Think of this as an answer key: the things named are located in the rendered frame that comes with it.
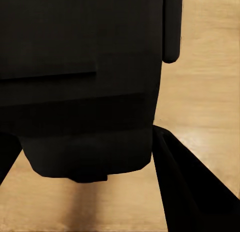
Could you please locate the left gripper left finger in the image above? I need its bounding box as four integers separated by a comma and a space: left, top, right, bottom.
0, 130, 23, 185

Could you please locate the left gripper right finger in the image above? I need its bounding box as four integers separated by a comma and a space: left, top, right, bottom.
152, 125, 240, 232

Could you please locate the digital camera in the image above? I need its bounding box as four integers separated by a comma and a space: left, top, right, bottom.
0, 0, 183, 183

